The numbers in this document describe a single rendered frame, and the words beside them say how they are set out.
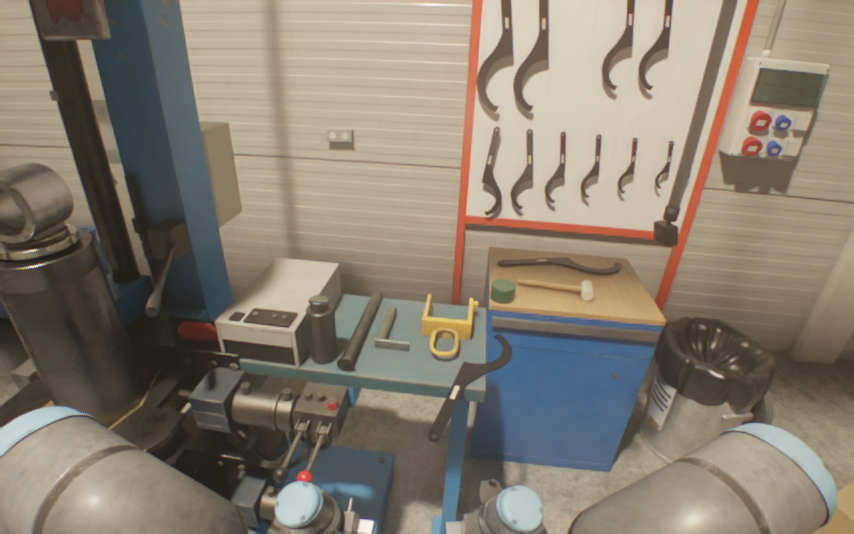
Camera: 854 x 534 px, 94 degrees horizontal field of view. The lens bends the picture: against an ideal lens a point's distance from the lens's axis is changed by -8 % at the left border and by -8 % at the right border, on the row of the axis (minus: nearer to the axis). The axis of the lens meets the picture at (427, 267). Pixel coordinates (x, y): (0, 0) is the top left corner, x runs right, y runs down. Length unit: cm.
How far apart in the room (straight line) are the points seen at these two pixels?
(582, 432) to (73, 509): 209
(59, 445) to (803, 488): 69
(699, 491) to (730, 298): 315
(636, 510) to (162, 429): 113
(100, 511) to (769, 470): 59
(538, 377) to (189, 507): 172
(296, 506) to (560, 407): 145
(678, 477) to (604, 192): 251
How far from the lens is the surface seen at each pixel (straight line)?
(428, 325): 137
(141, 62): 143
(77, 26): 111
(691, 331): 265
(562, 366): 201
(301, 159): 303
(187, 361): 147
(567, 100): 273
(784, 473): 54
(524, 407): 216
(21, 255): 121
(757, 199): 332
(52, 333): 127
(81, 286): 123
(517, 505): 100
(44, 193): 120
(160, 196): 151
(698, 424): 252
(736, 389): 237
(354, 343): 130
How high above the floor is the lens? 190
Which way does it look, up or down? 28 degrees down
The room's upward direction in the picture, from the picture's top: 2 degrees clockwise
